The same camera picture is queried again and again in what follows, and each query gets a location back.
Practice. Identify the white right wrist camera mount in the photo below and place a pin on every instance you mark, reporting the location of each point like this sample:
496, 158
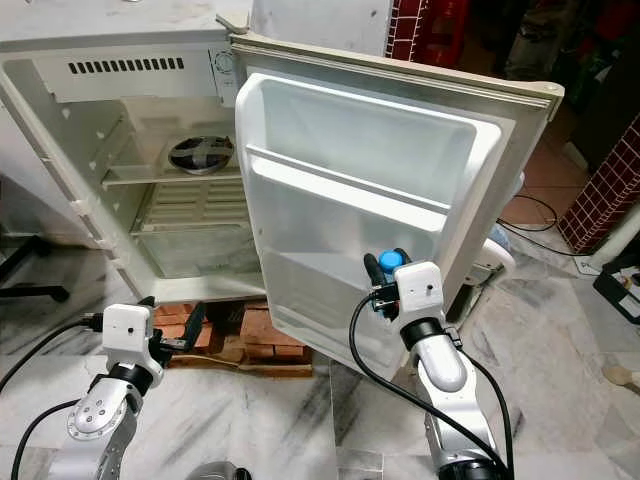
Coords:
420, 292

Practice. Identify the round metal bowl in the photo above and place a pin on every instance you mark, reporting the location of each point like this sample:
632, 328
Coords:
202, 155

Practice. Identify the clear fridge crisper drawer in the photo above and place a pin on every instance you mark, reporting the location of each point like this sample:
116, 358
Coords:
195, 250

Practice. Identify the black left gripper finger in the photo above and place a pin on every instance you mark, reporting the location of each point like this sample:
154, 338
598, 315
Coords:
146, 301
196, 322

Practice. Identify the red brick stack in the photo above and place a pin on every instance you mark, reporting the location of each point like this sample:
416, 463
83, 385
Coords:
260, 335

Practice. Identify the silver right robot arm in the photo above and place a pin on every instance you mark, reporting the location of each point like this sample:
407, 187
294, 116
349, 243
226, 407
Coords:
445, 370

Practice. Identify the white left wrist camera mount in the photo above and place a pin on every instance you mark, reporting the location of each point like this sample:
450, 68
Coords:
128, 335

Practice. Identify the silver fridge door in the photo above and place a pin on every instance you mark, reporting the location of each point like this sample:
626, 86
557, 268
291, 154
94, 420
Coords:
360, 190

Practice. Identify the wooden base board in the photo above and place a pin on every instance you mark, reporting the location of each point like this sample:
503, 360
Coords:
260, 369

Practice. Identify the small silver fridge body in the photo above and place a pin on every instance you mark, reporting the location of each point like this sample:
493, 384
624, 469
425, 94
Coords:
90, 140

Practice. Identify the black box on floor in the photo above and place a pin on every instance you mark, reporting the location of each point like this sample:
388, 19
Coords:
618, 290

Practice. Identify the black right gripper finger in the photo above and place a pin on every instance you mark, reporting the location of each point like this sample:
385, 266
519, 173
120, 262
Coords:
373, 270

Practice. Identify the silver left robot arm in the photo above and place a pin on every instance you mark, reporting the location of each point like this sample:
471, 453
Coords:
100, 415

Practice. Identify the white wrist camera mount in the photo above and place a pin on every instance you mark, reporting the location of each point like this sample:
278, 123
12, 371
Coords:
128, 335
420, 292

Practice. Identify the clear fridge shelf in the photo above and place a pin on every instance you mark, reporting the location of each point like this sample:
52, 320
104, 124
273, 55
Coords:
150, 176

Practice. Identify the white door shelf rail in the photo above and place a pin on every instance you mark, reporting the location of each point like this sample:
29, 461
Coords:
345, 180

